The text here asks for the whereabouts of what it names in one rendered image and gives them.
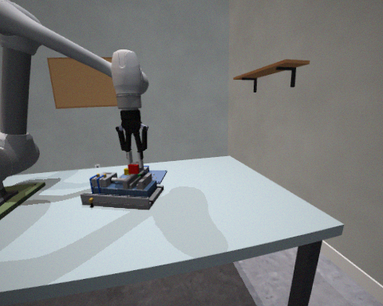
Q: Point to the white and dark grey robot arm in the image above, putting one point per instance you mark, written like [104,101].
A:
[17,150]

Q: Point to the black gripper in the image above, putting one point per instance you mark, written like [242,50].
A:
[131,124]

